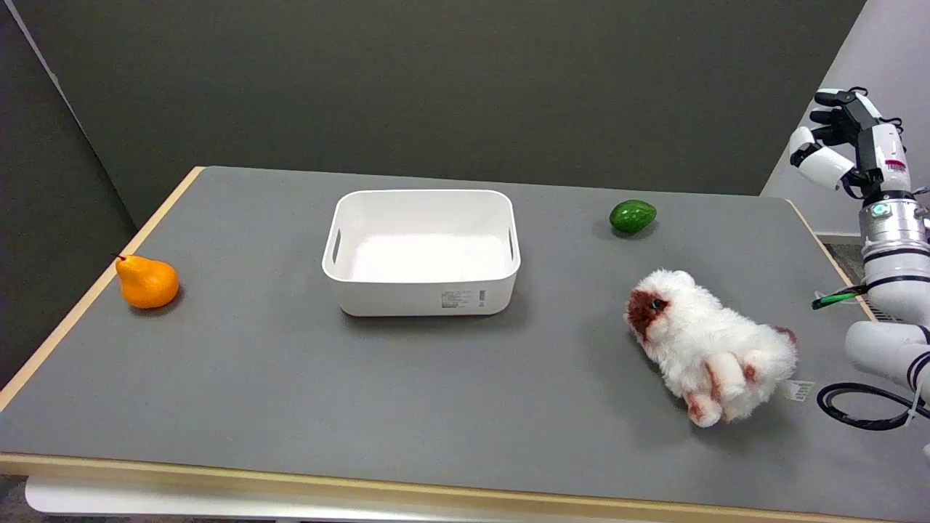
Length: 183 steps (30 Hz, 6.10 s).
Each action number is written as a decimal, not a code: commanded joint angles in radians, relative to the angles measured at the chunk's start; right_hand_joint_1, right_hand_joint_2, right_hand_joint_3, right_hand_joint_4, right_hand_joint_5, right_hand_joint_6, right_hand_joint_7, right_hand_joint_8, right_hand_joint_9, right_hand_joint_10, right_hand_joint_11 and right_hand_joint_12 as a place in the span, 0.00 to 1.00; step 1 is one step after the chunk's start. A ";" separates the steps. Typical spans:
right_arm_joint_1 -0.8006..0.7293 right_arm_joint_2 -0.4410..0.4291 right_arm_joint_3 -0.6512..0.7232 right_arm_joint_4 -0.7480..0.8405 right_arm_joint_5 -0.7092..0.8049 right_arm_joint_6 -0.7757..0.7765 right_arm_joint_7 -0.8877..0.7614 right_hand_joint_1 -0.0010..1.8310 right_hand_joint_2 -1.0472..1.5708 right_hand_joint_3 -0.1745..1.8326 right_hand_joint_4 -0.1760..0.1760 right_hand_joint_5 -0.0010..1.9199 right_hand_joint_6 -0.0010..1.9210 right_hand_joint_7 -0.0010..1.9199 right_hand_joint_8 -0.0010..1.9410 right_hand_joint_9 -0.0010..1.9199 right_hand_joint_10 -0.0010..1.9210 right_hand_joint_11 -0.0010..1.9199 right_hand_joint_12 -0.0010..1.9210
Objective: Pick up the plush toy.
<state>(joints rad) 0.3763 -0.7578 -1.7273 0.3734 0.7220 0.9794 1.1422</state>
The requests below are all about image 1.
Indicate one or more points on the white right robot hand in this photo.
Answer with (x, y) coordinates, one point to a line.
(883, 149)

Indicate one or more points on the white brown plush toy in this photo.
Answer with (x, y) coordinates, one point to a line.
(708, 341)

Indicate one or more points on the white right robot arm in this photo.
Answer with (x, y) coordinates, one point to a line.
(897, 290)

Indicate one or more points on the green toy avocado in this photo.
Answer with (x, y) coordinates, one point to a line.
(633, 216)

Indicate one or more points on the orange toy pear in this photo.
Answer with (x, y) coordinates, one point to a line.
(147, 281)

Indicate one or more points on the white plastic storage bin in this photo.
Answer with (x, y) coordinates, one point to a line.
(421, 252)

